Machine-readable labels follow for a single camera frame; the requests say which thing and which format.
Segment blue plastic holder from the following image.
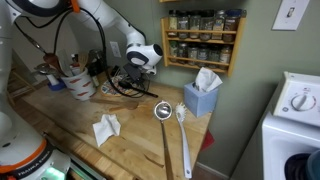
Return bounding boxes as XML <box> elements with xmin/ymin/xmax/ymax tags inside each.
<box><xmin>46</xmin><ymin>79</ymin><xmax>68</xmax><ymax>92</ymax></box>

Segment white facial tissue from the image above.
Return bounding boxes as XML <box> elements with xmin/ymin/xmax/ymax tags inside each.
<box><xmin>194</xmin><ymin>66</ymin><xmax>224</xmax><ymax>93</ymax></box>

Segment red cloth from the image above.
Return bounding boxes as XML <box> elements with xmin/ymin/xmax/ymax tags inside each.
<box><xmin>199</xmin><ymin>129</ymin><xmax>216</xmax><ymax>153</ymax></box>

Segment white crock red peppers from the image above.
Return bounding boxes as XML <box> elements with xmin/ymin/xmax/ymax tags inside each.
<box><xmin>60</xmin><ymin>67</ymin><xmax>98</xmax><ymax>102</ymax></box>

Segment metal serving spoon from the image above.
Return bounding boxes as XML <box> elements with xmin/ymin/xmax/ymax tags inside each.
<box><xmin>33</xmin><ymin>62</ymin><xmax>58</xmax><ymax>76</ymax></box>

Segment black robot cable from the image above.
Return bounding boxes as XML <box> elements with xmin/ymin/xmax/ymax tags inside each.
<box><xmin>53</xmin><ymin>6</ymin><xmax>159</xmax><ymax>99</ymax></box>

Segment wooden wall spice rack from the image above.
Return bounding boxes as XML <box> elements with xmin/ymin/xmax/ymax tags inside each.
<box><xmin>159</xmin><ymin>0</ymin><xmax>188</xmax><ymax>4</ymax></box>
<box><xmin>160</xmin><ymin>16</ymin><xmax>248</xmax><ymax>78</ymax></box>

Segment glass spice jar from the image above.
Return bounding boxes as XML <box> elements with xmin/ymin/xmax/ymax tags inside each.
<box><xmin>177</xmin><ymin>11</ymin><xmax>190</xmax><ymax>41</ymax></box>
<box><xmin>169</xmin><ymin>40</ymin><xmax>179</xmax><ymax>63</ymax></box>
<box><xmin>213</xmin><ymin>9</ymin><xmax>226</xmax><ymax>42</ymax></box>
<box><xmin>200</xmin><ymin>10</ymin><xmax>214</xmax><ymax>42</ymax></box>
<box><xmin>223</xmin><ymin>8</ymin><xmax>243</xmax><ymax>43</ymax></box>
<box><xmin>189</xmin><ymin>11</ymin><xmax>202</xmax><ymax>41</ymax></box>
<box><xmin>177</xmin><ymin>42</ymin><xmax>189</xmax><ymax>64</ymax></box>
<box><xmin>168</xmin><ymin>9</ymin><xmax>179</xmax><ymax>41</ymax></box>
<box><xmin>219</xmin><ymin>44</ymin><xmax>233</xmax><ymax>70</ymax></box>
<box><xmin>209</xmin><ymin>44</ymin><xmax>221</xmax><ymax>69</ymax></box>
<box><xmin>187</xmin><ymin>43</ymin><xmax>199</xmax><ymax>66</ymax></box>
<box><xmin>198</xmin><ymin>44</ymin><xmax>210</xmax><ymax>68</ymax></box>

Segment light wooden slotted spoon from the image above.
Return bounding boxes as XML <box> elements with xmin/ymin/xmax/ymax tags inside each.
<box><xmin>77</xmin><ymin>51</ymin><xmax>89</xmax><ymax>73</ymax></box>

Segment aluminium profile frame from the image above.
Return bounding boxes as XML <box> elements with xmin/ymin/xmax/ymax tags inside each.
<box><xmin>64</xmin><ymin>154</ymin><xmax>111</xmax><ymax>180</ymax></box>

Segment small patterned plate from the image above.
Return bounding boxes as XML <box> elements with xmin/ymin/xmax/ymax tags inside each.
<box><xmin>106</xmin><ymin>77</ymin><xmax>131</xmax><ymax>94</ymax></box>

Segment white dish brush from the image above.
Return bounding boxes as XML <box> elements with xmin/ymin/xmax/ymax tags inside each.
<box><xmin>174</xmin><ymin>102</ymin><xmax>193</xmax><ymax>179</ymax></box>

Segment white light switch plate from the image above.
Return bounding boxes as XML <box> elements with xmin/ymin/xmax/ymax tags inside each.
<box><xmin>271</xmin><ymin>0</ymin><xmax>311</xmax><ymax>32</ymax></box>

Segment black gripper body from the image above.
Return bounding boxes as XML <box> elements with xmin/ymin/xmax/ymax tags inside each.
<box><xmin>122</xmin><ymin>63</ymin><xmax>149</xmax><ymax>84</ymax></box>

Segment steel lid pepper grinder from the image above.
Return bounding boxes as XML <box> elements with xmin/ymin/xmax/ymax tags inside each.
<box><xmin>88</xmin><ymin>49</ymin><xmax>105</xmax><ymax>77</ymax></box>

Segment glass salt shaker steel lid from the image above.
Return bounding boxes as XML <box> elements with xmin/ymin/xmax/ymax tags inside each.
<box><xmin>46</xmin><ymin>72</ymin><xmax>60</xmax><ymax>87</ymax></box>

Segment grey slotted turner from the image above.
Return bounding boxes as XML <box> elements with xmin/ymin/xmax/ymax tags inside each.
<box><xmin>56</xmin><ymin>49</ymin><xmax>73</xmax><ymax>78</ymax></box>

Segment white paper towel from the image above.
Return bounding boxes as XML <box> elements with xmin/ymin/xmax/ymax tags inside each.
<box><xmin>92</xmin><ymin>113</ymin><xmax>122</xmax><ymax>148</ymax></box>

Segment dark brown wooden spoon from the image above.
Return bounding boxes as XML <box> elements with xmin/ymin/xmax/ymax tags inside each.
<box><xmin>42</xmin><ymin>52</ymin><xmax>64</xmax><ymax>77</ymax></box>

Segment white electrical outlet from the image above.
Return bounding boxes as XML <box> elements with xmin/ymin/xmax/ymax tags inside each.
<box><xmin>109</xmin><ymin>40</ymin><xmax>123</xmax><ymax>59</ymax></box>

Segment white electric stove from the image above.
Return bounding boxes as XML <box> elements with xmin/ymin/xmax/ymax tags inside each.
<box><xmin>261</xmin><ymin>70</ymin><xmax>320</xmax><ymax>180</ymax></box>

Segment small black lid jar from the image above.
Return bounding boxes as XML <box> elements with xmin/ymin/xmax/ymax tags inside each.
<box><xmin>91</xmin><ymin>74</ymin><xmax>101</xmax><ymax>88</ymax></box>

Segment wooden rice paddle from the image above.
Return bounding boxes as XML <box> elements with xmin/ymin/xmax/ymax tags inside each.
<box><xmin>108</xmin><ymin>100</ymin><xmax>140</xmax><ymax>113</ymax></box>

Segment light blue tissue box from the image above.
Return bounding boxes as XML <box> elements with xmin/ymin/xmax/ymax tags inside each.
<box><xmin>183</xmin><ymin>82</ymin><xmax>219</xmax><ymax>118</ymax></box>

